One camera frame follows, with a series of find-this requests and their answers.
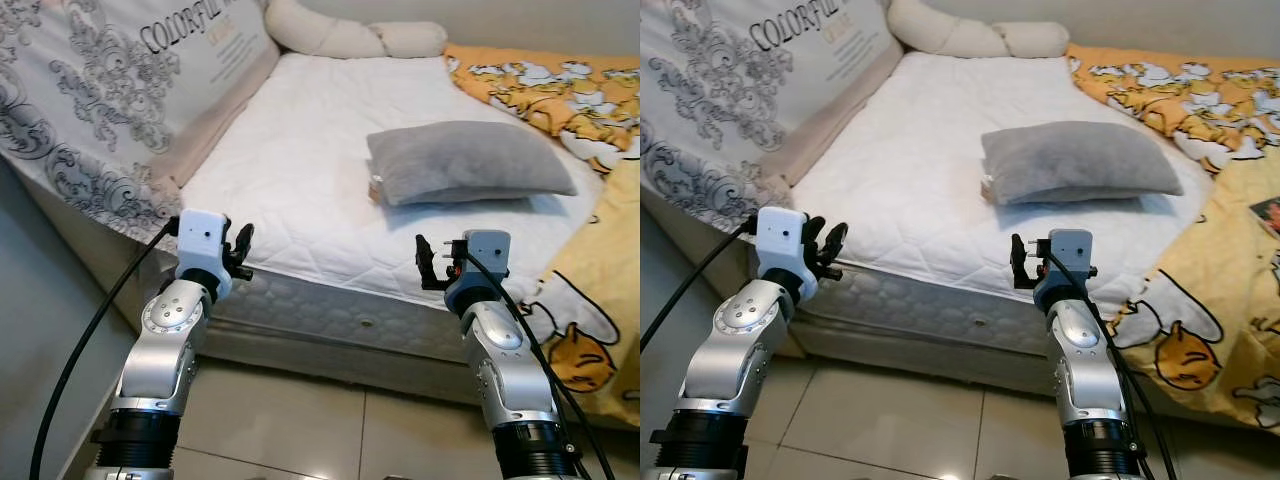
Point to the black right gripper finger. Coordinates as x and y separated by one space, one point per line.
423 262
1018 260

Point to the grey velvet pillow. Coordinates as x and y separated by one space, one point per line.
1080 160
470 160

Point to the dark cover paperback book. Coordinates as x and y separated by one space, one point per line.
1268 215

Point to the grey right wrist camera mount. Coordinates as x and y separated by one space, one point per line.
488 250
1070 250

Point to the beige bed base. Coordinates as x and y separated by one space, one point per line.
330 356
930 352

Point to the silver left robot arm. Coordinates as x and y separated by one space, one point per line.
730 350
160 350

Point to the yellow cartoon egg blanket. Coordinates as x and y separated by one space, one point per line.
1230 270
610 250

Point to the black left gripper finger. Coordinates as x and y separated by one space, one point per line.
234 242
247 238
815 232
838 238

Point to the cream long bolster pillow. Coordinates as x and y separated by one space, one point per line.
950 35
330 35

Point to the white quilted bed mattress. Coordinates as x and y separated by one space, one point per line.
300 150
900 150

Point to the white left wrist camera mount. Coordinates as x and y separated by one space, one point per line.
780 235
200 240

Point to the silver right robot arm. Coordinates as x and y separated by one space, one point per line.
510 380
1085 380

